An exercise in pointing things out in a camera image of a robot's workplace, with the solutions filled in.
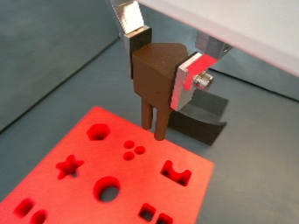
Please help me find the brown three-prong peg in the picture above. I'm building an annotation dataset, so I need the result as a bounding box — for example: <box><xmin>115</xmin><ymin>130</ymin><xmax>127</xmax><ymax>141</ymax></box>
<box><xmin>132</xmin><ymin>43</ymin><xmax>188</xmax><ymax>141</ymax></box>

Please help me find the red shape-sorter block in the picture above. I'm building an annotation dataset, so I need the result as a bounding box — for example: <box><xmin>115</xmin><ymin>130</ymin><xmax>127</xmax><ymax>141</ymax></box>
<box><xmin>0</xmin><ymin>107</ymin><xmax>214</xmax><ymax>224</ymax></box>

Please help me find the black curved holder stand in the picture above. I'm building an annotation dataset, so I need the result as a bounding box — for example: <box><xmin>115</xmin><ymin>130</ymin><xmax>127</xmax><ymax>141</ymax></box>
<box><xmin>168</xmin><ymin>90</ymin><xmax>228</xmax><ymax>145</ymax></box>

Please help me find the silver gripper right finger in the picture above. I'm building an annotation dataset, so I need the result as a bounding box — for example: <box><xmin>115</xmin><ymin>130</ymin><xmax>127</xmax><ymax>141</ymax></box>
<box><xmin>171</xmin><ymin>31</ymin><xmax>232</xmax><ymax>111</ymax></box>

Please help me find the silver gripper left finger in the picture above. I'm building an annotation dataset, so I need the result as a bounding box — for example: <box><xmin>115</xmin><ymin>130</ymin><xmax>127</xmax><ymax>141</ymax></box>
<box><xmin>108</xmin><ymin>0</ymin><xmax>152</xmax><ymax>78</ymax></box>

